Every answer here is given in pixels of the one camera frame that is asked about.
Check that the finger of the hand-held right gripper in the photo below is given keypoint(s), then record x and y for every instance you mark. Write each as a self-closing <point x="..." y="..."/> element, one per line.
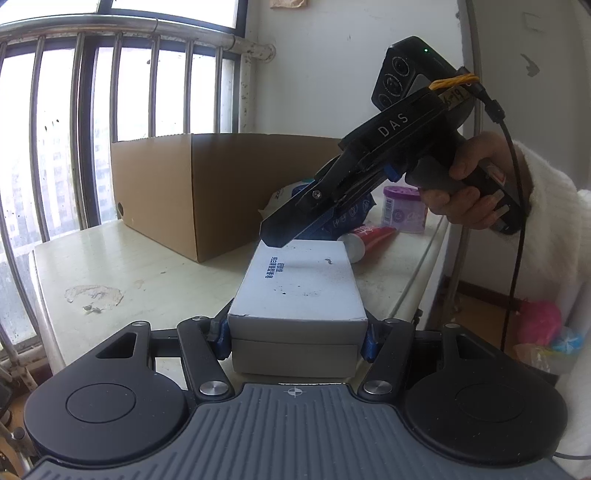
<point x="318" y="227"/>
<point x="295" y="217"/>

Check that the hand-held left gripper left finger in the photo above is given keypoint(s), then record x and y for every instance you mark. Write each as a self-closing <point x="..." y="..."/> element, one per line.
<point x="222" y="335"/>

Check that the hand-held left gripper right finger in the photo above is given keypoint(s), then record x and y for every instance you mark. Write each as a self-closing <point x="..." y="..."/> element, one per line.
<point x="369" y="347"/>

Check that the blue wet wipes pack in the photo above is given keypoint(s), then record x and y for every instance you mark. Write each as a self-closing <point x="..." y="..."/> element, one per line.
<point x="355" y="213"/>

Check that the red toothpaste tube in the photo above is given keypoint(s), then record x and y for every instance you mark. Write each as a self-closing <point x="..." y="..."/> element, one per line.
<point x="369" y="240"/>

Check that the white cardboard packet box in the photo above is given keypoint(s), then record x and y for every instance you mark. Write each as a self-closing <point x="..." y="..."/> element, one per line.
<point x="295" y="286"/>

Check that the purple air freshener jar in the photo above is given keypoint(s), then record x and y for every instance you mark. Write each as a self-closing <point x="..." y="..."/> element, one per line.
<point x="404" y="210"/>

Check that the brown cardboard box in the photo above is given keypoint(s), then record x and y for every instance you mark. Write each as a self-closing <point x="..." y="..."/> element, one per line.
<point x="184" y="194"/>

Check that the person's right forearm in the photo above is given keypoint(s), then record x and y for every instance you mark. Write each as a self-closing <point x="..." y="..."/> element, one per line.
<point x="558" y="258"/>

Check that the person's right hand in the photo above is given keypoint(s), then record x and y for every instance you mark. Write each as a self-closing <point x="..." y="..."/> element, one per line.
<point x="466" y="203"/>

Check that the white pipe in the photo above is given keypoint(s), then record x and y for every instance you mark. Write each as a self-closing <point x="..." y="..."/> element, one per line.
<point x="473" y="55"/>

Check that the clear plastic bag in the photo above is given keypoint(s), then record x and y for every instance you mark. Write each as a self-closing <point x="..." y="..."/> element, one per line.
<point x="535" y="357"/>

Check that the brown paper scrap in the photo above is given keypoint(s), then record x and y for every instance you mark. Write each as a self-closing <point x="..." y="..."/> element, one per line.
<point x="288" y="3"/>

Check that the pink plastic bag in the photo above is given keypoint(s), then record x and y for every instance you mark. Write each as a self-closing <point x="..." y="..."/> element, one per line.
<point x="539" y="323"/>

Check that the blue plastic bag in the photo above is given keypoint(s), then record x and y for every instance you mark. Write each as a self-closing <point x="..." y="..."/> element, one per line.
<point x="569" y="340"/>

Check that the metal window railing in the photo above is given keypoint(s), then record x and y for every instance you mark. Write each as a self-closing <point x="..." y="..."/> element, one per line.
<point x="78" y="138"/>

